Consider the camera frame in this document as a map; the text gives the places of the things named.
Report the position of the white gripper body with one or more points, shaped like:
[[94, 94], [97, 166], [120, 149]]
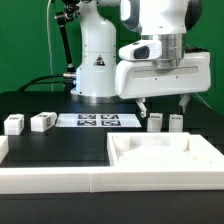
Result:
[[141, 79]]

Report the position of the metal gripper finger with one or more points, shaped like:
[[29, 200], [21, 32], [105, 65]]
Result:
[[141, 104], [185, 98]]

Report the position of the white square table top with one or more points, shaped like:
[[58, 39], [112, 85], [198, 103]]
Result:
[[161, 150]]

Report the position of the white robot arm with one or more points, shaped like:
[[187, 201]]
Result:
[[155, 65]]

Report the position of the white sheet with fiducial markers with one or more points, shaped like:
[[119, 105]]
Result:
[[97, 120]]

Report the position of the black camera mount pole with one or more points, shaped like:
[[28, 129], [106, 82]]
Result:
[[62, 18]]

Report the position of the white workspace frame wall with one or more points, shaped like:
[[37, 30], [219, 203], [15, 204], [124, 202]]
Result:
[[109, 178]]

